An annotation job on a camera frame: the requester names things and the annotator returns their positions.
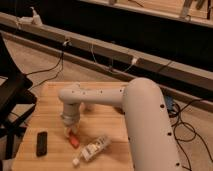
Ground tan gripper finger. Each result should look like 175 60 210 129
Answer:
70 123 80 136
64 125 70 136

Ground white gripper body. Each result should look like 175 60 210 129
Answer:
61 103 80 126

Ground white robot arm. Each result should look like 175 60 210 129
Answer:
58 78 182 171

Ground white ceramic cup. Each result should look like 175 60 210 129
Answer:
83 103 94 111

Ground black rectangular remote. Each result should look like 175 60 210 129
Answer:
36 131 47 157

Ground clear plastic bottle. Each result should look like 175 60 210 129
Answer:
72 135 111 166

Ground black chair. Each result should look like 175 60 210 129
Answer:
0 33 37 159

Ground white spray bottle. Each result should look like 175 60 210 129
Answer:
15 6 44 28

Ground blue box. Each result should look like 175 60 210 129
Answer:
165 96 174 110

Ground black cable on floor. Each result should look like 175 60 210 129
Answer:
25 41 69 90

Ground black cables at right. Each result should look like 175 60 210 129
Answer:
168 98 213 171

